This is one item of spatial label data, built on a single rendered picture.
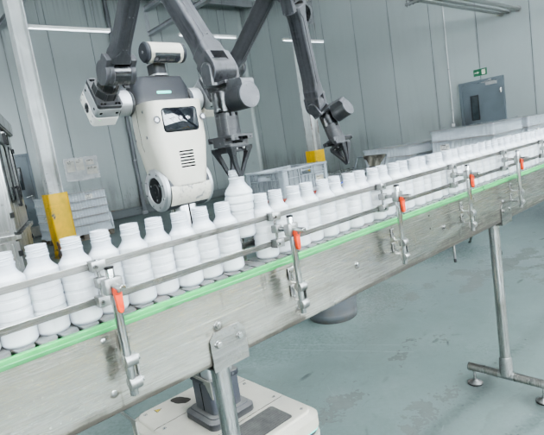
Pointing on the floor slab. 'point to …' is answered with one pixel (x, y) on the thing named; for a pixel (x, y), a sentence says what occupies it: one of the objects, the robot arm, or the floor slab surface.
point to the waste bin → (338, 314)
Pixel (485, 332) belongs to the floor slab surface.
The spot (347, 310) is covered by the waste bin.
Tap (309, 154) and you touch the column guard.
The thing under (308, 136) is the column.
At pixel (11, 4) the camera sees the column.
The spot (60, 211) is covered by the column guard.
